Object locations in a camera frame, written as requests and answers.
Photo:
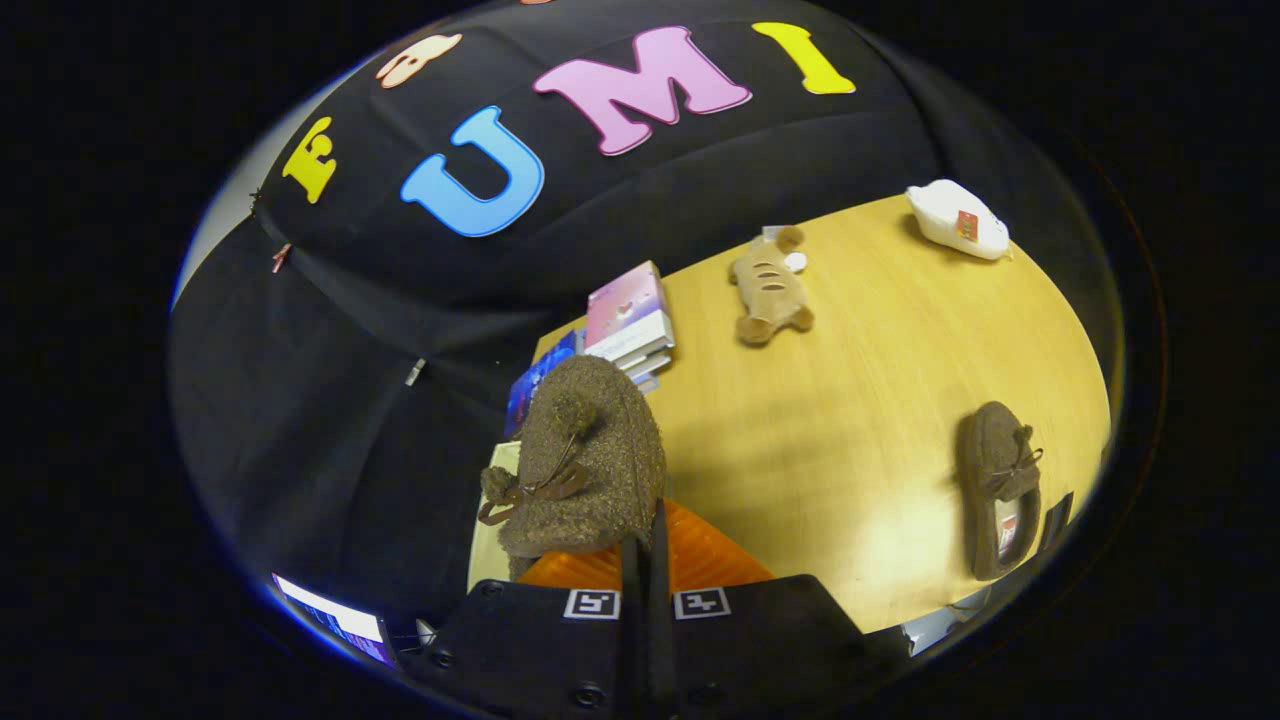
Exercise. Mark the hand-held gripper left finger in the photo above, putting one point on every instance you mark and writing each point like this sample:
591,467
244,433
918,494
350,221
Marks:
540,650

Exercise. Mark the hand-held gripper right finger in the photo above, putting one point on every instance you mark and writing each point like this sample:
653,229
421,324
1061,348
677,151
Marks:
760,650

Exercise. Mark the green fabric storage box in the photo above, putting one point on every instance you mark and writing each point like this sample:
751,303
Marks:
485,560

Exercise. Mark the brown fuzzy shoe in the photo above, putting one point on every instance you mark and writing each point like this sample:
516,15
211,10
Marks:
600,450
1000,460

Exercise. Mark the lit laptop screen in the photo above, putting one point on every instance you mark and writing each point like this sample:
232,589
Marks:
335,620

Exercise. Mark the dark blue cover book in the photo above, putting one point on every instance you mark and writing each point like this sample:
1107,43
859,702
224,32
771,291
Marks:
535,385

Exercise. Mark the grey blue book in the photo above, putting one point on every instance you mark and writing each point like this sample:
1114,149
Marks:
652,378

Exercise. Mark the small white tag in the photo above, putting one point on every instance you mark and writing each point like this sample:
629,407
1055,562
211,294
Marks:
415,372

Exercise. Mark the black backdrop cloth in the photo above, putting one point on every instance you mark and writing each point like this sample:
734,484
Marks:
350,400

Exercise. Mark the brown bread plush toy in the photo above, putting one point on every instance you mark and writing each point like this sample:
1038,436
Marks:
770,290

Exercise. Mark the pink clip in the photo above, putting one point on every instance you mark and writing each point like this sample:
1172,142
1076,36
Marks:
281,258

